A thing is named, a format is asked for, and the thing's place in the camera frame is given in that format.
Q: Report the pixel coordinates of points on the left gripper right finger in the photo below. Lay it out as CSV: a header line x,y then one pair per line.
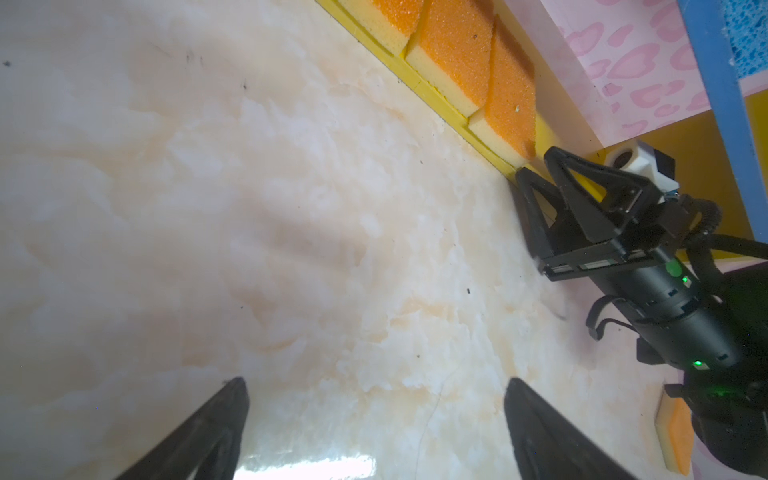
x,y
547,446

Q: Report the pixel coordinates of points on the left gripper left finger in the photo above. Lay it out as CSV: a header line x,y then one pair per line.
x,y
206,445

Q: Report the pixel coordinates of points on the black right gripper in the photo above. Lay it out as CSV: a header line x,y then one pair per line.
x,y
679,320

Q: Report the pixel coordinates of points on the orange sponge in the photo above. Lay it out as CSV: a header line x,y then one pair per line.
x,y
390,22
675,434
451,50
506,123

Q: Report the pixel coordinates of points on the blue sponge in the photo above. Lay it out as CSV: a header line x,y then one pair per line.
x,y
746,25

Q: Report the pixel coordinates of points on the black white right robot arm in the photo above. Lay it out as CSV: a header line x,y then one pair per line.
x,y
729,406

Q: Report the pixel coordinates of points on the yellow shelf with coloured boards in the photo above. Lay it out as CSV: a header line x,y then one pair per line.
x,y
607,76

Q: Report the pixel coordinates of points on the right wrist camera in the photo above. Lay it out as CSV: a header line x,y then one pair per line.
x,y
640,158

